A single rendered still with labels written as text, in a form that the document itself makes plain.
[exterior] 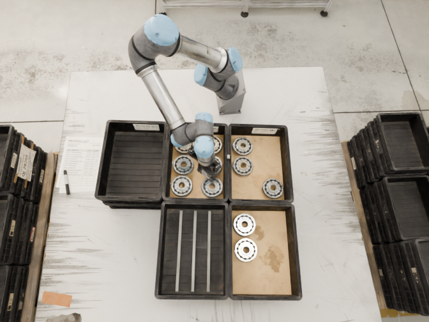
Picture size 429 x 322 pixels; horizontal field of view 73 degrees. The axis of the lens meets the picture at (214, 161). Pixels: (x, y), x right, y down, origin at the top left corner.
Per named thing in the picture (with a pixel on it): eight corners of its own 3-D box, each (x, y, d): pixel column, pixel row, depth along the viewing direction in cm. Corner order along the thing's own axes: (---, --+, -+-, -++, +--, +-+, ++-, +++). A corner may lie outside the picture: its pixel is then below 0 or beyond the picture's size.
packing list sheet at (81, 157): (62, 136, 163) (62, 136, 163) (105, 135, 165) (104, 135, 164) (55, 193, 152) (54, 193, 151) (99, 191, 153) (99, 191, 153)
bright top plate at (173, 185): (173, 174, 142) (173, 174, 141) (193, 177, 142) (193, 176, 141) (169, 194, 138) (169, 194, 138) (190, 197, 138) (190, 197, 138)
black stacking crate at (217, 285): (165, 206, 141) (162, 200, 130) (226, 207, 142) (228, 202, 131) (158, 296, 126) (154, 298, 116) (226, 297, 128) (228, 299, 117)
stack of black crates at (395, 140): (345, 142, 232) (376, 112, 190) (381, 140, 234) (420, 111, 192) (356, 190, 218) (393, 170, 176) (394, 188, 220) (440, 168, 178)
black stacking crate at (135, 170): (113, 130, 154) (107, 120, 143) (170, 132, 155) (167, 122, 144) (102, 204, 140) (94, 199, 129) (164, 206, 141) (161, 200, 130)
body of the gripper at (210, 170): (210, 179, 134) (208, 172, 122) (197, 167, 136) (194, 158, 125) (221, 168, 135) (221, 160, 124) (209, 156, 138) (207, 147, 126)
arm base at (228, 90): (217, 83, 170) (204, 76, 163) (236, 68, 161) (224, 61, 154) (221, 105, 164) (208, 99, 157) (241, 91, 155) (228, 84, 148)
